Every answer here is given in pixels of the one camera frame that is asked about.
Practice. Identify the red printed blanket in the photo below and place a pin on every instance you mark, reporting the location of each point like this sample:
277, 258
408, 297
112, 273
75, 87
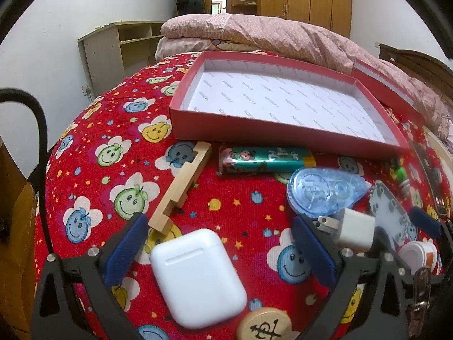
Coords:
106, 120

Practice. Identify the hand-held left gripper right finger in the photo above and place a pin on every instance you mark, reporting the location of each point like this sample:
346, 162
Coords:
313, 251

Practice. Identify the red cardboard box tray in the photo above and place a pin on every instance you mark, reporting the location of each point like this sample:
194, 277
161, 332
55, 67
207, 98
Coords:
283, 92

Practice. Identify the green printed packet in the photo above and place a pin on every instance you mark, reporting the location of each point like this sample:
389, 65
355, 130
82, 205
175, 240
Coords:
262, 159

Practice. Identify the blue correction tape dispenser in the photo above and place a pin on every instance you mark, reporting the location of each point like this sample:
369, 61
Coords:
318, 191

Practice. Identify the wall socket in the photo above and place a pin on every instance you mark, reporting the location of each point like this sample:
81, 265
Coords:
87, 90

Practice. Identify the wooden phone stand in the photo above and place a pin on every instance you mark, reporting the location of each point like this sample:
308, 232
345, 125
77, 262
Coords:
177, 191

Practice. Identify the beige shelf unit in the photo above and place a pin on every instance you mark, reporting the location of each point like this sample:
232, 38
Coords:
102, 53

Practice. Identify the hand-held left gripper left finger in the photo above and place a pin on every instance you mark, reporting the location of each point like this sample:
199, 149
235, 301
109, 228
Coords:
127, 248

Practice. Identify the beige printed bedsheet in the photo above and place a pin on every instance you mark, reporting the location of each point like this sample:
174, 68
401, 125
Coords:
442, 148

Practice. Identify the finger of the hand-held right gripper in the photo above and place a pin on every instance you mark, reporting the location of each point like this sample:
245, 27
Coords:
424, 219
381, 239

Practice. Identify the red cardboard box lid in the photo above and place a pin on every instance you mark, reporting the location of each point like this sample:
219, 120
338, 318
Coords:
385, 85

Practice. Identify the brown wooden cabinet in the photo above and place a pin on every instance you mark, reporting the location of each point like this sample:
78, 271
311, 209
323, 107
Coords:
17, 219

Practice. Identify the black smartphone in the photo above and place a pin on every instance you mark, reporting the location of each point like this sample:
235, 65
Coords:
433, 180

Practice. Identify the pink quilt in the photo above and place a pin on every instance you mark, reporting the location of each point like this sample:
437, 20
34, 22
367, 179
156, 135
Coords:
269, 32

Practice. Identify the wooden chess piece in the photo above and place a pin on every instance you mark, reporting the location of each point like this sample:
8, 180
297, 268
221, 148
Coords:
263, 326

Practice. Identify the white earbuds case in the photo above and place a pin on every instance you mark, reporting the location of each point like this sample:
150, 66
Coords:
194, 276

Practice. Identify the dark wooden headboard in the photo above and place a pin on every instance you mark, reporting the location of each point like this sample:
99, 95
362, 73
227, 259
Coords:
424, 67

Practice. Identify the white charger plug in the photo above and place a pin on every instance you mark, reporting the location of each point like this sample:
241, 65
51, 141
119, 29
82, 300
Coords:
354, 232

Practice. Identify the white orange bottle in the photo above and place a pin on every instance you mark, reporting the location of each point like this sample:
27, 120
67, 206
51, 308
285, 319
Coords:
414, 255

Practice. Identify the green toy figure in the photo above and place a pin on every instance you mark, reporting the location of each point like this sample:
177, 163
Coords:
401, 175

